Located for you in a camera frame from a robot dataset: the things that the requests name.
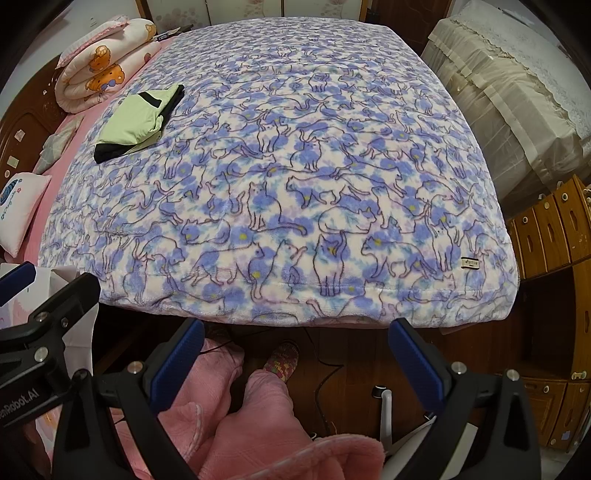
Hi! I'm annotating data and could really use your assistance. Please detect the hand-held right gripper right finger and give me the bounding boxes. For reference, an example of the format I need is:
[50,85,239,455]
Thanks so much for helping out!
[389,318,541,480]

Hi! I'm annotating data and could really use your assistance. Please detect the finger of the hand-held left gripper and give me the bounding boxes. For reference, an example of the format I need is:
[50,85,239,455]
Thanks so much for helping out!
[0,261,38,308]
[0,272,101,370]

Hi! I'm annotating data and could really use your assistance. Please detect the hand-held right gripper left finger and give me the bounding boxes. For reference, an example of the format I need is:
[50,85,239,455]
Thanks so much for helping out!
[51,318,205,480]

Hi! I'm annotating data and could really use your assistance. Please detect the green and black hooded jacket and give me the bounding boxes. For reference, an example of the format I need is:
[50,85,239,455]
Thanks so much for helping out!
[93,84,185,163]

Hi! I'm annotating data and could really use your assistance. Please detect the person's pink pyjama legs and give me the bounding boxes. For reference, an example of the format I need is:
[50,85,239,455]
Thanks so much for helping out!
[115,339,245,462]

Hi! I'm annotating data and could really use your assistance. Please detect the white and pink cardboard box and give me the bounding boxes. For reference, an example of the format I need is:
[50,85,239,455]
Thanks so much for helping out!
[0,265,98,370]

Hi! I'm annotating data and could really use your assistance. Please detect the white plastic stand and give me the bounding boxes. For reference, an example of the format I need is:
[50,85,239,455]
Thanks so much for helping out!
[372,383,478,462]

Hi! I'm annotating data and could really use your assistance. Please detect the pink and white printed pillow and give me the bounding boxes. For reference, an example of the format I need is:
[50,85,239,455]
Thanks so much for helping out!
[0,172,51,258]

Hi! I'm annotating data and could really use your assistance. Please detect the person's right leg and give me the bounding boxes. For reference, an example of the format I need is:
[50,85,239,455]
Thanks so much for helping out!
[215,369,296,462]

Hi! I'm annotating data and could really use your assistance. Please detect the floral slipper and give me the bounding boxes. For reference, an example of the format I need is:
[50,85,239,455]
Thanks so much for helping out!
[262,340,300,384]

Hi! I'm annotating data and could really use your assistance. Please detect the grey star pillow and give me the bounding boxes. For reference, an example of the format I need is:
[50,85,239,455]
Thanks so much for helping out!
[34,114,86,175]

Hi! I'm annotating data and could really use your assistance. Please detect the pink fleece robe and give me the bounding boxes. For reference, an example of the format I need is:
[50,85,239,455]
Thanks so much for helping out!
[194,434,386,480]

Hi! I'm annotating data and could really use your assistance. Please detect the wooden headboard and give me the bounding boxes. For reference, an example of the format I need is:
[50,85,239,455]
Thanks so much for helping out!
[0,55,70,185]

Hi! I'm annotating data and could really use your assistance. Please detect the pink bed sheet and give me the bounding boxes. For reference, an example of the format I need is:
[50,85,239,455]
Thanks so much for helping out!
[21,37,176,266]

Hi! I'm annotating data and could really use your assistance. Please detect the wooden drawer cabinet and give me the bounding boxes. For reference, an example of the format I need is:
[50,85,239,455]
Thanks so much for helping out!
[505,175,591,450]

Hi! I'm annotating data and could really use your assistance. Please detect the purple cat print blanket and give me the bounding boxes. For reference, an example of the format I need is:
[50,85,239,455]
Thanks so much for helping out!
[37,17,520,328]

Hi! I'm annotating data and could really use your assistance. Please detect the folded bear print quilt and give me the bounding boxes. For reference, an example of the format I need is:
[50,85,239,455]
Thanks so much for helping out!
[54,16,162,114]

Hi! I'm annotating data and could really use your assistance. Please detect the beige lace covered furniture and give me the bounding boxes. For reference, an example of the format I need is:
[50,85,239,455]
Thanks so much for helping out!
[420,0,591,217]

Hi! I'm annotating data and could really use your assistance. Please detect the dark wooden door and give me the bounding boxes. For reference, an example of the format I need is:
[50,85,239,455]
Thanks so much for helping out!
[372,0,455,24]

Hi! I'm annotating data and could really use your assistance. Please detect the black floor cable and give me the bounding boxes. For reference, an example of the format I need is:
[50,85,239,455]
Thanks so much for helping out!
[311,364,345,418]

